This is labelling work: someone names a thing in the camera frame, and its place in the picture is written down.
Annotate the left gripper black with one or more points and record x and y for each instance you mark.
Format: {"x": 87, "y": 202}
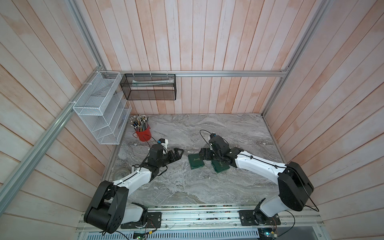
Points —
{"x": 170, "y": 153}

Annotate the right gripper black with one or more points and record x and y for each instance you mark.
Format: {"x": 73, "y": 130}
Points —
{"x": 207, "y": 151}

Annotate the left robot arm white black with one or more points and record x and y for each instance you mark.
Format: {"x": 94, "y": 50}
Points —
{"x": 109, "y": 209}

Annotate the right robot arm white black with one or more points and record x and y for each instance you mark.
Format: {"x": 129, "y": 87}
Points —
{"x": 295, "y": 188}

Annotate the left green jewelry box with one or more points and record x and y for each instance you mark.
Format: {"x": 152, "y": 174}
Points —
{"x": 195, "y": 161}

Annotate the red pencil cup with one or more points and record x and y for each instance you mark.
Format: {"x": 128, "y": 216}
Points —
{"x": 143, "y": 136}

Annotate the pencils bundle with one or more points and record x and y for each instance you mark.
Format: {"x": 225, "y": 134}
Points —
{"x": 140, "y": 123}

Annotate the black mesh basket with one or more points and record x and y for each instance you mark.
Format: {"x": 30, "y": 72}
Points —
{"x": 149, "y": 87}

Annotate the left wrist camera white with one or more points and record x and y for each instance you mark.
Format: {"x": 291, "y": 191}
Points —
{"x": 164, "y": 143}

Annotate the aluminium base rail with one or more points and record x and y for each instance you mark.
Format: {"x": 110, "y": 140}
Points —
{"x": 194, "y": 217}

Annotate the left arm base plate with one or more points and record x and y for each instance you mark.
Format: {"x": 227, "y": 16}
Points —
{"x": 148, "y": 220}

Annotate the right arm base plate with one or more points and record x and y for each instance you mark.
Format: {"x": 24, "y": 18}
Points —
{"x": 252, "y": 218}

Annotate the white wire mesh shelf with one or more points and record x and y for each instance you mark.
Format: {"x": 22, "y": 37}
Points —
{"x": 102, "y": 109}

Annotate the aluminium frame rail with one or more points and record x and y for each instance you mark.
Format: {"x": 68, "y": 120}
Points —
{"x": 229, "y": 73}

